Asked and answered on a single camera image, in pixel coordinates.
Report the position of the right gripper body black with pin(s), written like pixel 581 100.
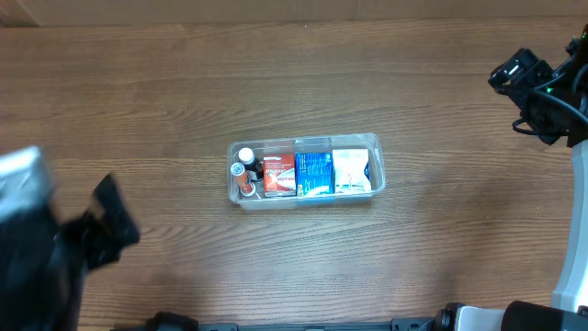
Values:
pixel 513 74

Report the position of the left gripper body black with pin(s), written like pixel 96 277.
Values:
pixel 85 230

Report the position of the orange tablet tube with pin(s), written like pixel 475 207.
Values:
pixel 242 179

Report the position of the dark bottle white cap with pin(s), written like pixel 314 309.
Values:
pixel 251 164

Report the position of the red medicine box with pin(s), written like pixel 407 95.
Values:
pixel 279 175

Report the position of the white medicine box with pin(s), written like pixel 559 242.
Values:
pixel 351 171

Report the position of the blue medicine box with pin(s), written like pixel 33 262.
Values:
pixel 314 174

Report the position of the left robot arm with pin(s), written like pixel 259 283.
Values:
pixel 44 263

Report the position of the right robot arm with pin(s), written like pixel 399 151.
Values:
pixel 566 309

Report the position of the clear plastic container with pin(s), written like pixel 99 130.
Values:
pixel 303 145

